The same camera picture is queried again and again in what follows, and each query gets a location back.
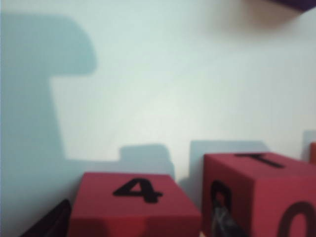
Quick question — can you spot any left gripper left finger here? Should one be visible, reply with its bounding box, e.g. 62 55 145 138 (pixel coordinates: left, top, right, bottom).
19 198 73 237

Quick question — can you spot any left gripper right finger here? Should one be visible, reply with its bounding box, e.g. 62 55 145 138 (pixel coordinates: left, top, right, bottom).
211 198 247 237

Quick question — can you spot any red foam block printed 5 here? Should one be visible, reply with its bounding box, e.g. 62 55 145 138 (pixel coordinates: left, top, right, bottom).
70 172 202 237

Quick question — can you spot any orange foam block printed Q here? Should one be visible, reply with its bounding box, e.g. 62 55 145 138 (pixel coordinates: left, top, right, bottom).
309 142 316 164

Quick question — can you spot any red foam block printed O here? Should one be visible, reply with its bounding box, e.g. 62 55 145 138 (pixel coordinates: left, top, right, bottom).
201 152 316 237

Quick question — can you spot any purple foam block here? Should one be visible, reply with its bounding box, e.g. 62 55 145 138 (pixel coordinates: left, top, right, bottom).
270 0 316 12

